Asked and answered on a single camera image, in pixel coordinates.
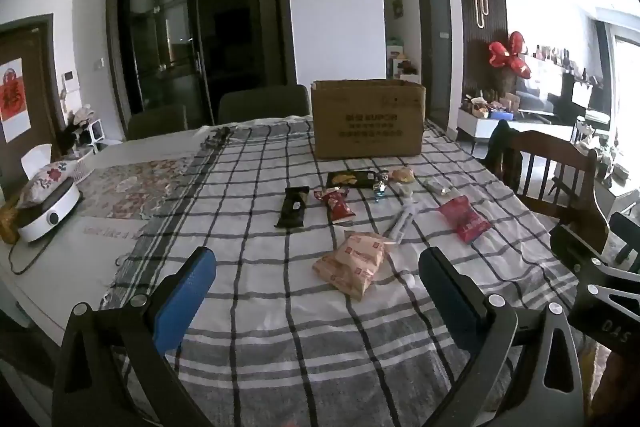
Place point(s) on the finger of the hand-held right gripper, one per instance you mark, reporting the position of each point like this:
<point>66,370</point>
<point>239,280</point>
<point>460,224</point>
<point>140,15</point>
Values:
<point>575,244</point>

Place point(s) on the dark sliding glass door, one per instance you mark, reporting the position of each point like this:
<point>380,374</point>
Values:
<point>200,27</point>

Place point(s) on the red foil balloon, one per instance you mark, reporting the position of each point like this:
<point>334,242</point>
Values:
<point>510,53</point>

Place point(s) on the clear snack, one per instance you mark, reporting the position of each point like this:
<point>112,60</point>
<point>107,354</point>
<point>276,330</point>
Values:
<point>440,187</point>

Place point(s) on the black snack packet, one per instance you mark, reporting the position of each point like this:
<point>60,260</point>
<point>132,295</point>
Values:
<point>294,207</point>

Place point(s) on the dark green cracker packet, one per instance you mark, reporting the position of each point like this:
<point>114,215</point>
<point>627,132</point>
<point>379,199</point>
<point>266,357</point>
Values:
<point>350,178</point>

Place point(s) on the white low cabinet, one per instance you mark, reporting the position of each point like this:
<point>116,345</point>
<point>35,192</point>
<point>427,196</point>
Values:
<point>500,127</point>

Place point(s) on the white storage stool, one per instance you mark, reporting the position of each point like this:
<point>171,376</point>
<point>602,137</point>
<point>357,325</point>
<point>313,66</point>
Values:
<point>95,132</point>

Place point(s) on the white electric griddle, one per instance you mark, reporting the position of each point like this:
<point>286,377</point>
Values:
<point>47,214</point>

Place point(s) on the clear plastic wrapper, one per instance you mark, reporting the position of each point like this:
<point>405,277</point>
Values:
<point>402,222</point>

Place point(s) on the checked white tablecloth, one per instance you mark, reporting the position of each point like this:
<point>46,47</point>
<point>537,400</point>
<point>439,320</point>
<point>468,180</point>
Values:
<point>280,307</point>

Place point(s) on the pink beige snack packet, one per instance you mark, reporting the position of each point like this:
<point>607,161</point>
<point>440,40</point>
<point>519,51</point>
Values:
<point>352,262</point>

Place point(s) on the brown red foil candy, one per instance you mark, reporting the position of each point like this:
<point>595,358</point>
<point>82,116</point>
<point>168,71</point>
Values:
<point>380,190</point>

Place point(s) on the floral patterned cloth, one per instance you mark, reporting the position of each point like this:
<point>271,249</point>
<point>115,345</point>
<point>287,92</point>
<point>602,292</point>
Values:
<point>132,189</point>

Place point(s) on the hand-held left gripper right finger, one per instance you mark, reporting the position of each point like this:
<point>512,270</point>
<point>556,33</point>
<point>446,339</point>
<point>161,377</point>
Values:
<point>450,294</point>

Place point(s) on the grey upholstered chair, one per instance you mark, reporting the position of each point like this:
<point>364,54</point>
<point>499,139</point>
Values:
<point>157,122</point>
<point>264,104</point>

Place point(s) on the floral cushion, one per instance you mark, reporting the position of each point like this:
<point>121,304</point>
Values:
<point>45,182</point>

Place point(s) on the small black object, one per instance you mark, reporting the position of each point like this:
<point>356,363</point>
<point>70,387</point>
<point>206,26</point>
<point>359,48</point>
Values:
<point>220,137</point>

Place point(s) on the dark jacket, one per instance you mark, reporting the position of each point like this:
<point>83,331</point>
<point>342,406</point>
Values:
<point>500,147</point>

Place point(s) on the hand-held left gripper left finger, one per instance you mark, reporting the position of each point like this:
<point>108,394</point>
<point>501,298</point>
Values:
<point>186,294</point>

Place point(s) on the large red snack packet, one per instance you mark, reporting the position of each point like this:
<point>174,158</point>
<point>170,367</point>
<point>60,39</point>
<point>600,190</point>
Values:
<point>465,219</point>

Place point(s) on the brown cardboard box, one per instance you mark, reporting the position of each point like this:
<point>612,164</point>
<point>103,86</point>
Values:
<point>367,119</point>

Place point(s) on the orange snack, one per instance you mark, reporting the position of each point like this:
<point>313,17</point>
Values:
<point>403,175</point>

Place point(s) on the small red snack packet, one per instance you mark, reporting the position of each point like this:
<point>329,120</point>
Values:
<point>336,203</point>

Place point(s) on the red paper door poster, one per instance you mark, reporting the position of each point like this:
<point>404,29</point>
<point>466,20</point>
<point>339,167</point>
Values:
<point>12,99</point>

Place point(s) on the dark hallway door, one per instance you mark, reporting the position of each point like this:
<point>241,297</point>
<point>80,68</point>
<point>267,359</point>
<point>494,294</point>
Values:
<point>435,47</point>

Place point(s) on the white wall light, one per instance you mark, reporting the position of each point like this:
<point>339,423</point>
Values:
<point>481,4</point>

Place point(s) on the brown wooden chair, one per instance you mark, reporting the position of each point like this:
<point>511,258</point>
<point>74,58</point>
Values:
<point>555,177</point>

